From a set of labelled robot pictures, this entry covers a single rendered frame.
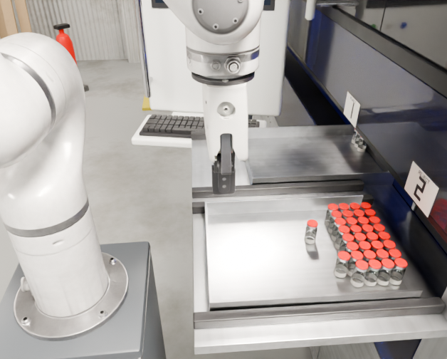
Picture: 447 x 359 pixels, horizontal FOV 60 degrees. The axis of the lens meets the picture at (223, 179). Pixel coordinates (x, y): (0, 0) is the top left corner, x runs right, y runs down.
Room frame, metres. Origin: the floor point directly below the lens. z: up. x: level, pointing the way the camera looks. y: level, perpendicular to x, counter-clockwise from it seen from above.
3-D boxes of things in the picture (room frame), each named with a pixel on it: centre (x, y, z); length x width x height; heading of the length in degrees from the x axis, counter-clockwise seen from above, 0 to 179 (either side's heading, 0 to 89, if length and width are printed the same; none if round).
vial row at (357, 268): (0.54, -0.23, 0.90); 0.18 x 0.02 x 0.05; 4
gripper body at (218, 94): (0.45, 0.00, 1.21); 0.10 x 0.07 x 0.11; 4
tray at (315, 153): (0.88, -0.23, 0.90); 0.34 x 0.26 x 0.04; 94
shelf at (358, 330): (0.70, -0.17, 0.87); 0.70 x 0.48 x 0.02; 4
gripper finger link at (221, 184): (0.43, 0.00, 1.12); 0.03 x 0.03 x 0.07; 4
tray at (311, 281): (0.53, -0.14, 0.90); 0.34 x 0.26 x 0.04; 94
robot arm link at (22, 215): (0.49, 0.26, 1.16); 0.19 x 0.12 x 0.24; 179
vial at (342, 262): (0.48, -0.21, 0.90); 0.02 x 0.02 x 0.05
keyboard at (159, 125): (1.20, 0.08, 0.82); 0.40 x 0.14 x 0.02; 83
